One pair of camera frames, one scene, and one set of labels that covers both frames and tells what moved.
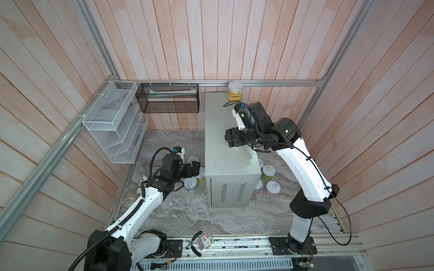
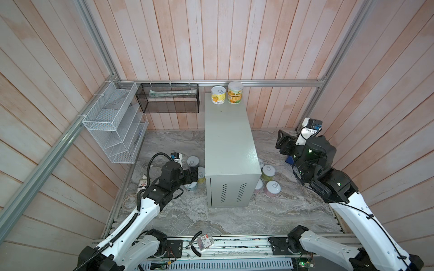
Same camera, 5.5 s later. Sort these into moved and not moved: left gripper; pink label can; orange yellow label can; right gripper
Moved: right gripper; left gripper
Not moved: pink label can; orange yellow label can
